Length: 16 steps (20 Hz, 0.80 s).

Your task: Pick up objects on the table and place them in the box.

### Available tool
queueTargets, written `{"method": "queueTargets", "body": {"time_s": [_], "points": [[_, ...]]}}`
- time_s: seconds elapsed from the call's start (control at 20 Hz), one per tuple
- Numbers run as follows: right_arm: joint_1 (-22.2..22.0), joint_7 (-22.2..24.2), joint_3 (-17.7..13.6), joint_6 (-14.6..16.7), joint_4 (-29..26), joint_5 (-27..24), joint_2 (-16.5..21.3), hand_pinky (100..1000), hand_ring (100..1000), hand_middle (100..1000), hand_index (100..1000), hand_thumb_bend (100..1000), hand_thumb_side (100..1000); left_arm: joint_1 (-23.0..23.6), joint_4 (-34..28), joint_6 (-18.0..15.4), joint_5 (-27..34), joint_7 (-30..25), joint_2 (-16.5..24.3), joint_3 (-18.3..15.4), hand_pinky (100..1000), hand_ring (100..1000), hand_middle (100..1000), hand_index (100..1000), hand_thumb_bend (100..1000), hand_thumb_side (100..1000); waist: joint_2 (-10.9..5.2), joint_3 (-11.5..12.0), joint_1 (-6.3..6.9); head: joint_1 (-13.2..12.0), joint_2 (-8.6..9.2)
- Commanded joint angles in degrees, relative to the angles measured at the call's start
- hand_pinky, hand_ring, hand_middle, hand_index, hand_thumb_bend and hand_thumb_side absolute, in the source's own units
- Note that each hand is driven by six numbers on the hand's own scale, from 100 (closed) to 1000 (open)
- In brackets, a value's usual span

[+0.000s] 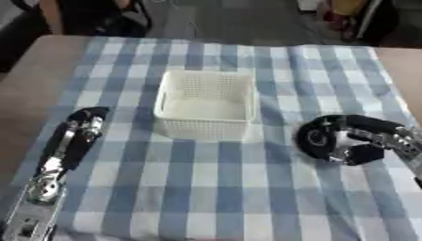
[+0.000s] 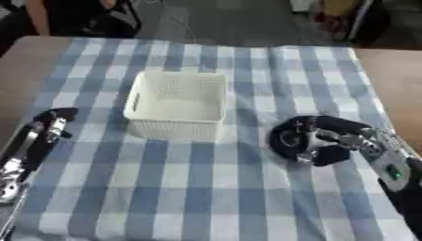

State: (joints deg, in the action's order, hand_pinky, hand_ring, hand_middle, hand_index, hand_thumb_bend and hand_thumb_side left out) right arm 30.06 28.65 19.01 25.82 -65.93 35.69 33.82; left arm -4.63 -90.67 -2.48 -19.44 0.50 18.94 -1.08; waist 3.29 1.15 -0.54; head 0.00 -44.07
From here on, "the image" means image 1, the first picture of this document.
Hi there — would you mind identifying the person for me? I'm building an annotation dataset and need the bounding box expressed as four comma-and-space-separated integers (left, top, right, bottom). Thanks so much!
38, 0, 152, 38

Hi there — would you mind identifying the black round roll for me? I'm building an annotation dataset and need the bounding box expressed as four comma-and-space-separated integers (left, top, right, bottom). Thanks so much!
295, 118, 340, 161

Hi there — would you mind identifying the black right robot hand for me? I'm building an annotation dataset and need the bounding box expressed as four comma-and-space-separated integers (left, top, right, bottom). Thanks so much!
313, 114, 415, 167

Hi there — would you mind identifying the black chair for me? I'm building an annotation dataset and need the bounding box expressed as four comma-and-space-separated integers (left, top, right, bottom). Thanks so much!
0, 0, 53, 73

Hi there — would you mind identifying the white plastic mesh basket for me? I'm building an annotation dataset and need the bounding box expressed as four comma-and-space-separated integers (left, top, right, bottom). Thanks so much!
152, 70, 259, 142

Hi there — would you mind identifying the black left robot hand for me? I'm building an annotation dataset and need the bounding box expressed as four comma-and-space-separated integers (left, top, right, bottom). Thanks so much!
33, 105, 112, 177

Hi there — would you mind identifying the dark bag with yellow item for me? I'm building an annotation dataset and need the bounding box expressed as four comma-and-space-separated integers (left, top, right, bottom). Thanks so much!
321, 0, 402, 45

